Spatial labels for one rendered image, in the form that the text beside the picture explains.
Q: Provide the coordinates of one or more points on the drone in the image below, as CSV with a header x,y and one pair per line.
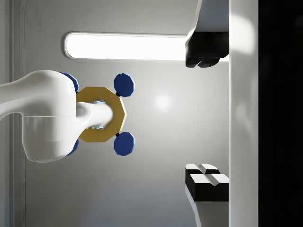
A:
x,y
118,111

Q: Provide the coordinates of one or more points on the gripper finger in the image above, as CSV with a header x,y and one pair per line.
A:
x,y
208,47
208,191

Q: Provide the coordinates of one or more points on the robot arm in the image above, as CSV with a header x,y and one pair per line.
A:
x,y
47,106

